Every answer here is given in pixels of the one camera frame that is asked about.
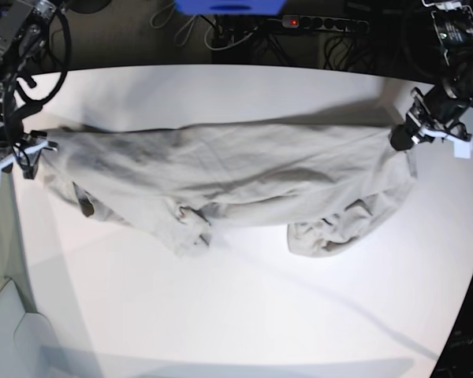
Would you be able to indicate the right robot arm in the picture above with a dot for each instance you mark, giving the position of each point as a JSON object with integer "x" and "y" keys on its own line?
{"x": 24, "y": 31}

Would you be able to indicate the blue box top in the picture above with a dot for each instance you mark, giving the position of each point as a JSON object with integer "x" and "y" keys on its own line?
{"x": 230, "y": 7}

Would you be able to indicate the black power strip red switch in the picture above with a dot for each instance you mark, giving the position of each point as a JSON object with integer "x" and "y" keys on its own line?
{"x": 325, "y": 24}

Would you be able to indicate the beige t-shirt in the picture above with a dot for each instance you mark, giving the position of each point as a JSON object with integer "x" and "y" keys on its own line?
{"x": 330, "y": 185}

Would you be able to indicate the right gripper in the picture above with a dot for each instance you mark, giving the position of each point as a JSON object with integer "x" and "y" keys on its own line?
{"x": 25, "y": 154}

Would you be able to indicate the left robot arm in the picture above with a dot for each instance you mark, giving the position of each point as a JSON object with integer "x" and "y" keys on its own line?
{"x": 453, "y": 26}

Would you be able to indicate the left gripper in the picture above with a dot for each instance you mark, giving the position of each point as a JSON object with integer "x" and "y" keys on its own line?
{"x": 433, "y": 115}

